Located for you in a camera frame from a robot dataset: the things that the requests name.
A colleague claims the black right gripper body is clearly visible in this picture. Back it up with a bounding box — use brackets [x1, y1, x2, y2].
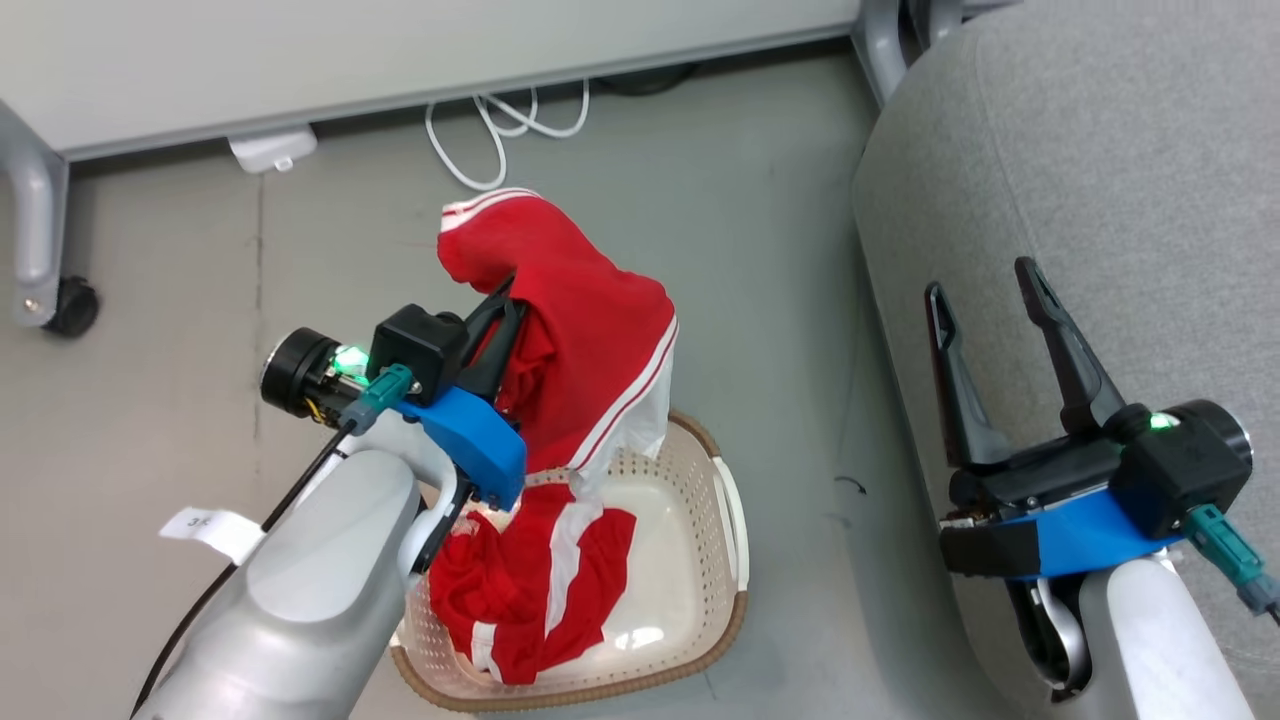
[944, 399, 1254, 542]

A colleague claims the teal left arm cable connector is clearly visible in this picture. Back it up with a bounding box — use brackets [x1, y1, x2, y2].
[340, 364, 417, 437]

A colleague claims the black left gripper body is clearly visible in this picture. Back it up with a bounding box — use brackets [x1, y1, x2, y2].
[262, 304, 471, 421]

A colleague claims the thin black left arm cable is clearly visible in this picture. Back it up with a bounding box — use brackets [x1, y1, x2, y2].
[130, 420, 361, 717]

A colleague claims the grey partition frame leg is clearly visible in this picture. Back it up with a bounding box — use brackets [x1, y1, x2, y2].
[0, 98, 73, 329]
[850, 0, 913, 108]

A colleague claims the white paper tag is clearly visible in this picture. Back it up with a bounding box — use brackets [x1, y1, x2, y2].
[158, 506, 267, 567]

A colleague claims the white looped floor cable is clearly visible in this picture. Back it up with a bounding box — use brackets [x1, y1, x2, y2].
[424, 80, 592, 192]

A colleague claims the black floor cable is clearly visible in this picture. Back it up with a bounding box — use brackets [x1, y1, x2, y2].
[598, 62, 703, 98]

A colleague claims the white power adapter box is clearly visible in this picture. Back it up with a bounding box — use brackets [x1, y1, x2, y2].
[227, 124, 320, 175]

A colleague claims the teal right arm cable connector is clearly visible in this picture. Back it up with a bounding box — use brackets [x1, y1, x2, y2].
[1187, 504, 1280, 619]

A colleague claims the teal arm cable connector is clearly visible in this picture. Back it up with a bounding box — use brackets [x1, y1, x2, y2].
[1187, 504, 1280, 619]
[340, 364, 417, 437]

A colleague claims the red white striped sports clothing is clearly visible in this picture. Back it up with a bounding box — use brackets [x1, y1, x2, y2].
[428, 187, 680, 687]

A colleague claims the cream perforated laundry basket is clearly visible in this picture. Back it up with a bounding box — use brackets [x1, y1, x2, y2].
[388, 408, 751, 714]

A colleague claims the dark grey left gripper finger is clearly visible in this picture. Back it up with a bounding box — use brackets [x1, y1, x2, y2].
[462, 275, 517, 348]
[484, 298, 529, 403]

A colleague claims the black caster wheel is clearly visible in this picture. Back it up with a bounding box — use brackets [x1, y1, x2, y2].
[44, 277, 102, 339]

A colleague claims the white partition panel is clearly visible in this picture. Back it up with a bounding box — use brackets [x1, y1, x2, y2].
[0, 0, 863, 163]

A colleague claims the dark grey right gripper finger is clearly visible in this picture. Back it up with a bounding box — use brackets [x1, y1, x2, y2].
[1015, 257, 1129, 434]
[925, 283, 1013, 471]

